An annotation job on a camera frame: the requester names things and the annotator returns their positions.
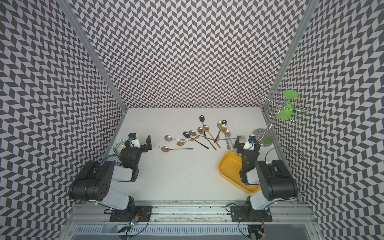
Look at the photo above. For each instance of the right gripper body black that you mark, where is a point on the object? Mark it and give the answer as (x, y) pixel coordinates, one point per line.
(240, 150)

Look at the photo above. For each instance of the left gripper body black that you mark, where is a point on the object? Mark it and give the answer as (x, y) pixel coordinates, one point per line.
(143, 149)

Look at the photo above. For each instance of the silver spoon ornate handle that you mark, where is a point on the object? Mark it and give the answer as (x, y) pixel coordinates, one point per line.
(228, 135)

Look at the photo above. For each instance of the yellow storage box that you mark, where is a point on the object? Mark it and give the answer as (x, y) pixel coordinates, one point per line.
(229, 168)

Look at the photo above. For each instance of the gold bowl ornate spoon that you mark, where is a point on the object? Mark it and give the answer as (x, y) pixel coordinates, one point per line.
(224, 129)

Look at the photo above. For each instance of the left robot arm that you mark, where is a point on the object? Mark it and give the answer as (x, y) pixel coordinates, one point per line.
(94, 182)

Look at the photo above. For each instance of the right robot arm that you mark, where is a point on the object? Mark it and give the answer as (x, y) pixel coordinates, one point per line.
(274, 179)

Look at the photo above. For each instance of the silver spoon far right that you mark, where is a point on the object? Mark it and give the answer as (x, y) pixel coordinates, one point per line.
(241, 138)

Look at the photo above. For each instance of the silver spoon left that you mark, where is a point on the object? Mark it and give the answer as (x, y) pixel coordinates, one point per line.
(169, 138)

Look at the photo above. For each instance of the purple spoon right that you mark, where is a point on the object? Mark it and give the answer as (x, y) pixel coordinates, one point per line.
(223, 122)

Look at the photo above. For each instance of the silver spoon upright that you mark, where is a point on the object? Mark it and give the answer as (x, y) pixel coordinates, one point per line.
(219, 127)

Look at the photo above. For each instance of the ornate gold small spoon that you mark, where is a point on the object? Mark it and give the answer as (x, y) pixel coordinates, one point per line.
(182, 143)

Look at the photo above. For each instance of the rose gold spoon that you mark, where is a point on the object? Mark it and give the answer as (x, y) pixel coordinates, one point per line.
(202, 132)

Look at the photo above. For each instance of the purple spoon long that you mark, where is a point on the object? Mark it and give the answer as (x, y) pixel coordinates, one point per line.
(202, 118)

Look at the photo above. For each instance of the blue patterned bowl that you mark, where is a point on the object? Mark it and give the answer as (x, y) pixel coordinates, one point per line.
(112, 158)

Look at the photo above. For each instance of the chrome cup holder rack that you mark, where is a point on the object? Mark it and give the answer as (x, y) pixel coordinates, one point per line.
(258, 132)

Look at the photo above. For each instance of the green plastic goblet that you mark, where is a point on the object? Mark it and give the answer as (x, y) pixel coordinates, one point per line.
(285, 112)

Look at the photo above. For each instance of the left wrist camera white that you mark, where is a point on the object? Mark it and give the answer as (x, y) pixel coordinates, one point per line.
(134, 141)

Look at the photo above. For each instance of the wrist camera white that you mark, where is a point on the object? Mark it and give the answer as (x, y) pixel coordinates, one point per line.
(250, 143)
(134, 141)

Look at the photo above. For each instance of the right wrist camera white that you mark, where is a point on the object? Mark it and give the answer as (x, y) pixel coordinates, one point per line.
(250, 143)

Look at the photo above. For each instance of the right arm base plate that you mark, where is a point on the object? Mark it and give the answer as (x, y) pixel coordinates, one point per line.
(245, 214)

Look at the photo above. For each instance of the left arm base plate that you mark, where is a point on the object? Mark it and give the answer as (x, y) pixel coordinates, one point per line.
(125, 216)

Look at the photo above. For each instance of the aluminium rail frame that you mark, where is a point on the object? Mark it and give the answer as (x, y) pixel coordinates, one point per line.
(191, 220)

